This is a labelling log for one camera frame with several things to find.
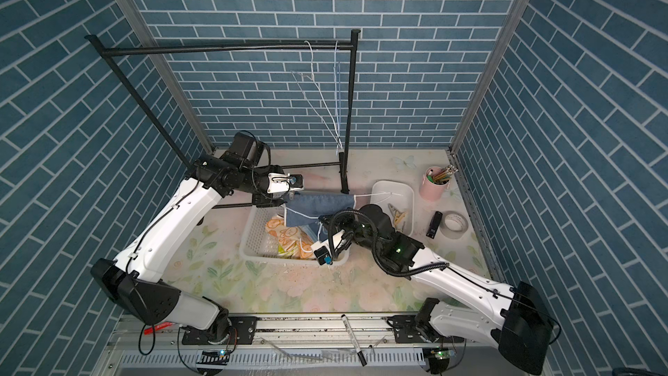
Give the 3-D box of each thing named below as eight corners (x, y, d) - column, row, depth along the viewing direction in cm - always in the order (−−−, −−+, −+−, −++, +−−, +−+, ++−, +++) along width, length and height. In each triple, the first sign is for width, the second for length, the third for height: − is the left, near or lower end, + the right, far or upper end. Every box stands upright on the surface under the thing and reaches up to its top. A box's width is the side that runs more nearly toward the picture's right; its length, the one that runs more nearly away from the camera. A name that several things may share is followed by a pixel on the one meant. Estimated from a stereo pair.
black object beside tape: (425, 235, 95) (427, 232, 93) (433, 214, 101) (435, 210, 99) (434, 239, 94) (436, 235, 92) (441, 217, 100) (443, 213, 98)
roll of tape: (442, 238, 95) (445, 234, 93) (436, 215, 102) (438, 210, 99) (468, 238, 95) (472, 234, 93) (461, 215, 102) (463, 211, 99)
